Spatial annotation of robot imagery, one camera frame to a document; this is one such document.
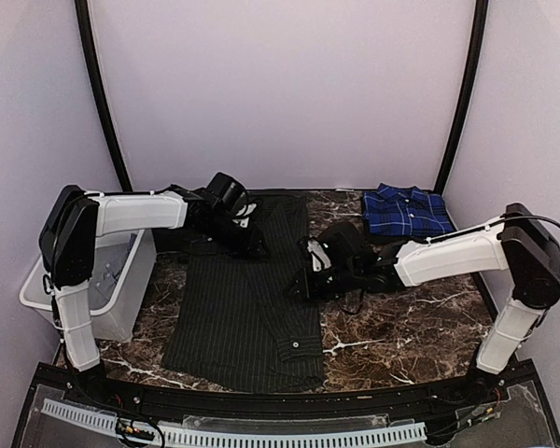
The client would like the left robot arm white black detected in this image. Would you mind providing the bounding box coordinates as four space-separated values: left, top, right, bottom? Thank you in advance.
39 180 270 407

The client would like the blue plaid folded shirt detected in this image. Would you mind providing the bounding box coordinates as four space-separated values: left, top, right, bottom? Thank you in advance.
362 184 454 238

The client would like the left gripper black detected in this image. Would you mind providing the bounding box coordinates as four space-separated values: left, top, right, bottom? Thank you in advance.
200 213 273 259

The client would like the white plastic bin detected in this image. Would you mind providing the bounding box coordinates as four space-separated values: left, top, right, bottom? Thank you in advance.
18 228 159 344

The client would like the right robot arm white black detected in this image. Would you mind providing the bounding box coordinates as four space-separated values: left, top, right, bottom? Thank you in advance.
285 203 560 405

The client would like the left black frame post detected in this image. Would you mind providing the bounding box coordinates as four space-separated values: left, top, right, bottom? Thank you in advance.
74 0 133 192

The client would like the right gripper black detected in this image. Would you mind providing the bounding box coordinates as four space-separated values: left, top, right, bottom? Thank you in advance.
283 261 361 302

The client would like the black pinstriped long sleeve shirt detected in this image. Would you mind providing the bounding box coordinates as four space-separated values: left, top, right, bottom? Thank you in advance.
161 195 325 394

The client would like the white slotted cable duct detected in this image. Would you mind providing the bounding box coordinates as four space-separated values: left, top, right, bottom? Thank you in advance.
40 399 427 447

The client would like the black frame post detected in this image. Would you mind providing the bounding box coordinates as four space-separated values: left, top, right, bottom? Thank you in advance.
74 0 133 192
433 0 489 194

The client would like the grey button shirt in bin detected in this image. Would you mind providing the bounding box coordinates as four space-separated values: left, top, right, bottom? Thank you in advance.
89 243 132 311

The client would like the right black frame post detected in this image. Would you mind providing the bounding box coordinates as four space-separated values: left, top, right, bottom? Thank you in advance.
433 0 489 194

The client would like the black front rail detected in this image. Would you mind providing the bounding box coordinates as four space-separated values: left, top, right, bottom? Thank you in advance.
32 362 538 416

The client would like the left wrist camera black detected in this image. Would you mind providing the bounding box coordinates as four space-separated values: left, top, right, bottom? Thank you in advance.
205 172 249 216

